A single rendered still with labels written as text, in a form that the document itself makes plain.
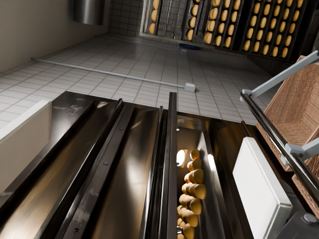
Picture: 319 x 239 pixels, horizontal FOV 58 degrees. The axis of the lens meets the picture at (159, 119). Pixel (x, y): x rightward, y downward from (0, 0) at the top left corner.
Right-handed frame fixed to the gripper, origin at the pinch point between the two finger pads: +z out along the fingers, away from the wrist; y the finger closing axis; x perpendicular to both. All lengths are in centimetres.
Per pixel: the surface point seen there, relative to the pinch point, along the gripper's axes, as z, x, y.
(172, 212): 43, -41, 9
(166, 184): 56, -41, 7
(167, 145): 81, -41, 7
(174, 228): 38, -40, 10
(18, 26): 199, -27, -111
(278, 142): 50, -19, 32
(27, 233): 42, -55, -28
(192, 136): 155, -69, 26
